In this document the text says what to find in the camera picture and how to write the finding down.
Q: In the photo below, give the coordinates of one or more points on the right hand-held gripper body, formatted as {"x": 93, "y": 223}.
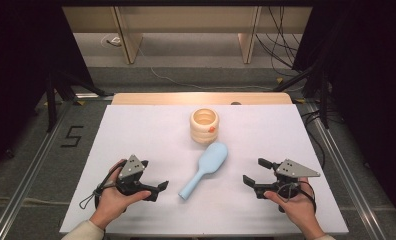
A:
{"x": 291, "y": 169}

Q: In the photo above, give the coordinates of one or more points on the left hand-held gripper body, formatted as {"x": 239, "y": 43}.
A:
{"x": 131, "y": 166}

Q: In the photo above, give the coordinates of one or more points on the light blue rice paddle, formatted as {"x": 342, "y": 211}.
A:
{"x": 211, "y": 160}

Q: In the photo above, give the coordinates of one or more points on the cream ringed cup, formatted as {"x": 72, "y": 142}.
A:
{"x": 204, "y": 128}

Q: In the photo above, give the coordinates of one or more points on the person's right hand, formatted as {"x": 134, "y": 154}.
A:
{"x": 301, "y": 210}

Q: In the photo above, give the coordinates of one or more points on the person's left hand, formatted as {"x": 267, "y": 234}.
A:
{"x": 111, "y": 203}

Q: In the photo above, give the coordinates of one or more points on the white board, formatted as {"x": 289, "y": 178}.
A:
{"x": 186, "y": 213}

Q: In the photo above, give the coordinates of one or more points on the wooden table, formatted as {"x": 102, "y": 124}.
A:
{"x": 172, "y": 98}

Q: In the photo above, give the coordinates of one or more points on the black metal stand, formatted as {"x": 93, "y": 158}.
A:
{"x": 51, "y": 106}
{"x": 324, "y": 100}

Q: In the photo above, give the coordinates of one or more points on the black curtain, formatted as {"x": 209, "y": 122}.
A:
{"x": 369, "y": 83}
{"x": 19, "y": 66}

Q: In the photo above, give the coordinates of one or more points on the light wooden bench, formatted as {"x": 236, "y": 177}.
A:
{"x": 186, "y": 18}

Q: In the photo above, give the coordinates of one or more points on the metal floor rail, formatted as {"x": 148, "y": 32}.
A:
{"x": 347, "y": 181}
{"x": 26, "y": 181}

